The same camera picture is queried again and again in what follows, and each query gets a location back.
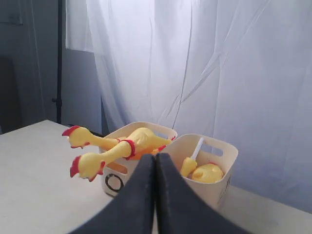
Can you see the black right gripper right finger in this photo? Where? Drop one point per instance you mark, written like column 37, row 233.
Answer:
column 180, row 210

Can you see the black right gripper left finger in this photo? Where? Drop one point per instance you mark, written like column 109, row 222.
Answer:
column 132, row 210

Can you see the detached chicken head with tube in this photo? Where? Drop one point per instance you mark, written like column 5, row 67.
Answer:
column 189, row 164

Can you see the large yellow rubber chicken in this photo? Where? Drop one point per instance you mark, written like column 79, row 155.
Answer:
column 141, row 140

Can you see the headless yellow rubber chicken body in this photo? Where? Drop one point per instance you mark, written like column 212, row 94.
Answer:
column 208, row 173

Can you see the cream bin marked O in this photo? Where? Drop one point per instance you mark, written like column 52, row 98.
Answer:
column 117, row 173

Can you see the cream bin marked X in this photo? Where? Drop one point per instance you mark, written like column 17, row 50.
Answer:
column 212, row 193

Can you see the black backdrop stand pole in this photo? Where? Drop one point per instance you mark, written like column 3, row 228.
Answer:
column 58, row 100

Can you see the grey backdrop curtain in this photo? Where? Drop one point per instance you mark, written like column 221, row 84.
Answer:
column 236, row 70

